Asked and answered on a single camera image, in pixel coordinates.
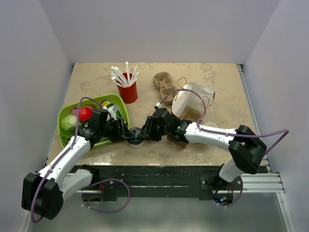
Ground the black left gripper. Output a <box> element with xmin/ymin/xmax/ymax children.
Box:
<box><xmin>100</xmin><ymin>117</ymin><xmax>134</xmax><ymax>143</ymax></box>

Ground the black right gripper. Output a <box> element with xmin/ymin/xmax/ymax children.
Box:
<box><xmin>138</xmin><ymin>116</ymin><xmax>170</xmax><ymax>142</ymax></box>

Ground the black coffee lid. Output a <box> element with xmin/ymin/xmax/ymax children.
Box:
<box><xmin>128</xmin><ymin>127</ymin><xmax>143</xmax><ymax>145</ymax></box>

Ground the cardboard cup carrier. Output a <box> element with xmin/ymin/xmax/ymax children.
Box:
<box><xmin>180</xmin><ymin>107</ymin><xmax>202</xmax><ymax>121</ymax></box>
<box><xmin>153</xmin><ymin>72</ymin><xmax>176</xmax><ymax>99</ymax></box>

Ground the brown paper bag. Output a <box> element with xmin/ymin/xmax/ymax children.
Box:
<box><xmin>168</xmin><ymin>77</ymin><xmax>215</xmax><ymax>149</ymax></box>

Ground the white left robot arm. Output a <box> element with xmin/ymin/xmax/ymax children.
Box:
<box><xmin>21</xmin><ymin>108</ymin><xmax>134</xmax><ymax>223</ymax></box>

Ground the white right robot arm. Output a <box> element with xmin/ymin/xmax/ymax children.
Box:
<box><xmin>137</xmin><ymin>108</ymin><xmax>267</xmax><ymax>190</ymax></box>

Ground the green plastic tray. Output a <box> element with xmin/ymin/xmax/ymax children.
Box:
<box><xmin>57</xmin><ymin>94</ymin><xmax>130</xmax><ymax>148</ymax></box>

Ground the red cup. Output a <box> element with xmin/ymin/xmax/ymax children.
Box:
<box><xmin>117</xmin><ymin>82</ymin><xmax>138</xmax><ymax>104</ymax></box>

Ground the red toy apple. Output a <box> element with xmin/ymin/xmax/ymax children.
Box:
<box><xmin>79</xmin><ymin>107</ymin><xmax>93</xmax><ymax>122</ymax></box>

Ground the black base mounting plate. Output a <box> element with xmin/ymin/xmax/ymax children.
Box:
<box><xmin>42</xmin><ymin>165</ymin><xmax>268</xmax><ymax>202</ymax></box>

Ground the green toy cabbage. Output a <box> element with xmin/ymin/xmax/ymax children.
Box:
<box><xmin>60</xmin><ymin>115</ymin><xmax>77</xmax><ymax>131</ymax></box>

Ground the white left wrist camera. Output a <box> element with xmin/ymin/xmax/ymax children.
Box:
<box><xmin>106</xmin><ymin>104</ymin><xmax>121</xmax><ymax>119</ymax></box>

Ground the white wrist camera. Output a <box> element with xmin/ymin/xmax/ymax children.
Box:
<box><xmin>155</xmin><ymin>102</ymin><xmax>162</xmax><ymax>109</ymax></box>
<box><xmin>106</xmin><ymin>104</ymin><xmax>121</xmax><ymax>119</ymax></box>

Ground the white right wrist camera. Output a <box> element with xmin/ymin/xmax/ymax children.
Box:
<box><xmin>155</xmin><ymin>102</ymin><xmax>162</xmax><ymax>109</ymax></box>

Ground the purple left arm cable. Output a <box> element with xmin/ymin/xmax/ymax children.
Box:
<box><xmin>30</xmin><ymin>97</ymin><xmax>131</xmax><ymax>223</ymax></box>

